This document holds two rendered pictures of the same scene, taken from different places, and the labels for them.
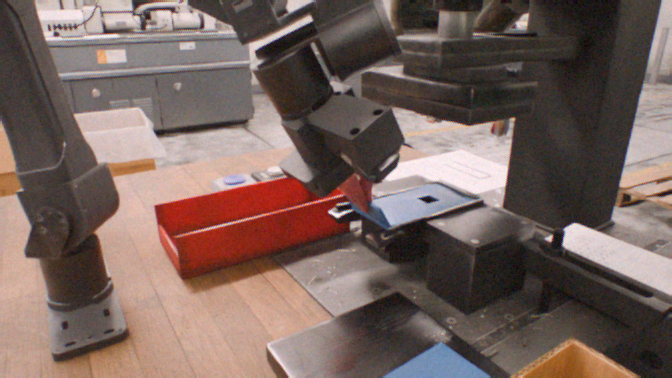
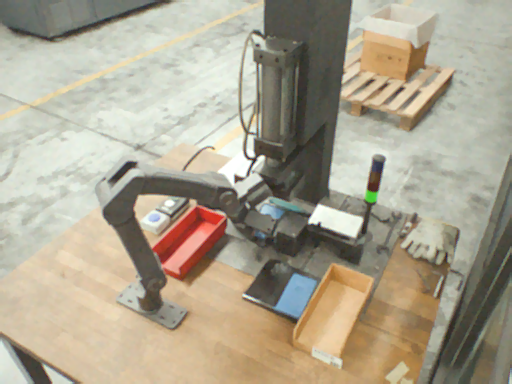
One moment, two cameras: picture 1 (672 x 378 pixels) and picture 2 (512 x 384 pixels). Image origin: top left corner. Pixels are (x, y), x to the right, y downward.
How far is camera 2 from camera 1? 0.85 m
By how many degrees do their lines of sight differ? 29
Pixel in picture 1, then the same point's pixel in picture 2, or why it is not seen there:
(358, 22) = (261, 193)
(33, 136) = (146, 259)
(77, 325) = (167, 315)
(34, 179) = (148, 273)
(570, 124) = (310, 163)
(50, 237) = (155, 290)
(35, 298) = (129, 314)
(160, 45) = not seen: outside the picture
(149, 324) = (189, 304)
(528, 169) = not seen: hidden behind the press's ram
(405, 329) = (280, 272)
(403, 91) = not seen: hidden behind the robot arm
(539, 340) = (319, 259)
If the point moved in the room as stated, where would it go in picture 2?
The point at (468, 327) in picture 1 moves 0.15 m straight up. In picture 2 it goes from (296, 262) to (299, 225)
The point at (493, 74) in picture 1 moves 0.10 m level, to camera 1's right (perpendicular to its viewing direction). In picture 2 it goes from (291, 176) to (321, 167)
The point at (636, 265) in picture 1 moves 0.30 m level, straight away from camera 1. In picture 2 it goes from (343, 222) to (344, 168)
